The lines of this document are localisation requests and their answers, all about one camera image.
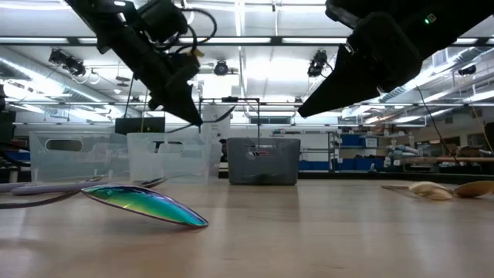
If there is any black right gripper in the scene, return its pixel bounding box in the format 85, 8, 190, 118
297, 10, 424, 119

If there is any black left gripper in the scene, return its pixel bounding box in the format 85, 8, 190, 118
130, 40, 205, 127

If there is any clear plastic bin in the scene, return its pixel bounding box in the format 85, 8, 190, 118
126, 132, 224, 183
29, 131, 130, 183

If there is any light wooden spoon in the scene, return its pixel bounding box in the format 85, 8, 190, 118
381, 180, 455, 202

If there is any brown wooden spoon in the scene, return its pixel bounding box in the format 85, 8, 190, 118
453, 180, 494, 199

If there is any white device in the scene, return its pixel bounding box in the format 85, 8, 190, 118
201, 103, 232, 139

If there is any shelf rack with blue bins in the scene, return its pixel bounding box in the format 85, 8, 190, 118
327, 130, 387, 173

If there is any black monitor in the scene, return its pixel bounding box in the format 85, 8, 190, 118
114, 117, 166, 136

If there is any grey plastic bin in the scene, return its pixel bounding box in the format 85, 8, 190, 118
226, 137, 302, 186

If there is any overhead rig light bar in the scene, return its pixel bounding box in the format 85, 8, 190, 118
0, 36, 494, 46

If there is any wooden workbench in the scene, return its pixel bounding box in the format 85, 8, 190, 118
401, 155, 494, 164

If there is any black ceiling camera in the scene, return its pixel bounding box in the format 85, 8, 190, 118
48, 48, 88, 77
306, 49, 329, 78
213, 59, 230, 76

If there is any hanging yellow rope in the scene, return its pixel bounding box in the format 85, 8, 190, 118
140, 89, 150, 135

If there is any black tube stand frame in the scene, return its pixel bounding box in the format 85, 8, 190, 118
198, 96, 261, 139

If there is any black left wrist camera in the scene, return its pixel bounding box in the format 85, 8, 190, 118
138, 0, 190, 44

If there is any hanging black cable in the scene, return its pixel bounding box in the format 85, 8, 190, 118
414, 84, 460, 163

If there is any silver air duct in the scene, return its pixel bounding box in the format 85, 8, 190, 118
376, 46, 494, 104

